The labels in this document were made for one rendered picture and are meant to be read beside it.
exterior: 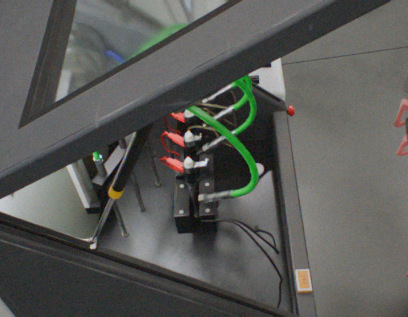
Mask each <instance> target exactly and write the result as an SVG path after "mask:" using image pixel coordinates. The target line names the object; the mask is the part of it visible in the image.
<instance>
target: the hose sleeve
mask: <svg viewBox="0 0 408 317"><path fill-rule="evenodd" d="M233 191H235V190H228V191H224V192H216V193H209V194H205V196H204V200H205V201H206V202H212V201H219V200H224V199H234V198H235V197H233V196H232V192H233Z"/></svg>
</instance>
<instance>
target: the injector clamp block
mask: <svg viewBox="0 0 408 317"><path fill-rule="evenodd" d="M200 133H201V140H200V141H199V149H201V148H202V147H203V145H204V144H206V143H208V142H211V141H212V140H214V139H215V133H214V132H213V131H212V130H208V129H202V130H201V131H200V132H199V135H200ZM206 159H207V167H199V168H198V173H199V175H200V174H202V173H204V174H205V175H206V178H205V179H203V180H202V181H200V183H199V192H198V193H197V194H198V199H199V195H201V194H209V193H216V192H217V172H216V166H215V149H213V150H212V151H210V152H208V153H203V154H202V155H201V156H200V157H199V161H200V162H206ZM217 207H218V201H212V202H207V203H200V202H199V215H200V219H201V220H202V219H204V220H207V219H210V220H214V219H217ZM174 219H175V223H176V228H177V231H178V234H187V233H193V206H192V202H191V195H190V191H189V188H188V187H187V184H186V181H185V177H184V179H176V177H175V196H174ZM201 228H202V232H217V223H204V222H201Z"/></svg>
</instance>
